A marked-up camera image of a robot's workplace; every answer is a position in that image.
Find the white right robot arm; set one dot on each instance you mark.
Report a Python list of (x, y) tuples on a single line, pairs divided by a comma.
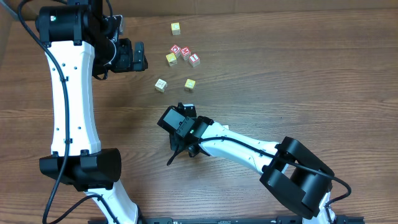
[(296, 177)]

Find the far yellow wooden block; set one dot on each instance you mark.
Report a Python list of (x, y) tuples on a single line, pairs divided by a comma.
[(175, 28)]

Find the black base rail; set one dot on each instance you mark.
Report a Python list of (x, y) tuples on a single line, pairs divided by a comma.
[(340, 219)]

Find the yellow-topped wooden block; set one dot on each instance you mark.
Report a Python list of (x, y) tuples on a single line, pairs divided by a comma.
[(189, 84)]

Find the plain wooden picture block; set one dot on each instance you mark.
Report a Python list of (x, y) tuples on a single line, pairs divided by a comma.
[(161, 85)]

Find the yellow wooden block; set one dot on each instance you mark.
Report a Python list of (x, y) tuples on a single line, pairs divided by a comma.
[(175, 28), (171, 59)]

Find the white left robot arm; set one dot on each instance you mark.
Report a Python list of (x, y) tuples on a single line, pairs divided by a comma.
[(82, 44)]

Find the red block letter I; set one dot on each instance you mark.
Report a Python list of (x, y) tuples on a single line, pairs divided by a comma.
[(194, 60)]

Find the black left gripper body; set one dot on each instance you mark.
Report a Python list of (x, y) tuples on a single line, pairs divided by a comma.
[(137, 56)]

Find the yellow wooden block left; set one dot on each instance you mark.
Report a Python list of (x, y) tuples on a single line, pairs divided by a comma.
[(171, 59)]

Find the red block letter M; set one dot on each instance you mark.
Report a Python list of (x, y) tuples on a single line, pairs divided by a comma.
[(185, 53)]

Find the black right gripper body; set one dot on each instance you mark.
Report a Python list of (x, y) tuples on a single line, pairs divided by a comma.
[(181, 109)]

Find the red block letter C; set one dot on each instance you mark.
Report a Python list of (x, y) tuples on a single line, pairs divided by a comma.
[(176, 50)]

